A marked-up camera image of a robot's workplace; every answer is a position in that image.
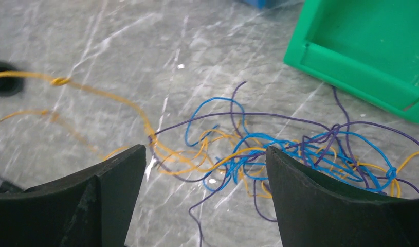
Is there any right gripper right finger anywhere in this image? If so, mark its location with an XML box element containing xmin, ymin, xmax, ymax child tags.
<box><xmin>266</xmin><ymin>147</ymin><xmax>419</xmax><ymax>246</ymax></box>

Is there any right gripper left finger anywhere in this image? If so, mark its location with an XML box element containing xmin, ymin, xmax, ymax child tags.
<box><xmin>0</xmin><ymin>145</ymin><xmax>146</xmax><ymax>246</ymax></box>

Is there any blue cable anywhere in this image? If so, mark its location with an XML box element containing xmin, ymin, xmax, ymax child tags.
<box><xmin>184</xmin><ymin>97</ymin><xmax>398</xmax><ymax>193</ymax></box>

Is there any purple cable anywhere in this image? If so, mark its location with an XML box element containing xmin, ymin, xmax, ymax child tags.
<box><xmin>148</xmin><ymin>80</ymin><xmax>419</xmax><ymax>247</ymax></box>

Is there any green plastic bin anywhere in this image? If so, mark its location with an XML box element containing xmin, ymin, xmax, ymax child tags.
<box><xmin>284</xmin><ymin>1</ymin><xmax>419</xmax><ymax>124</ymax></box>

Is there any blue plastic bin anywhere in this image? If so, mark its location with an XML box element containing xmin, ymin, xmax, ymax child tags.
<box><xmin>242</xmin><ymin>0</ymin><xmax>299</xmax><ymax>9</ymax></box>

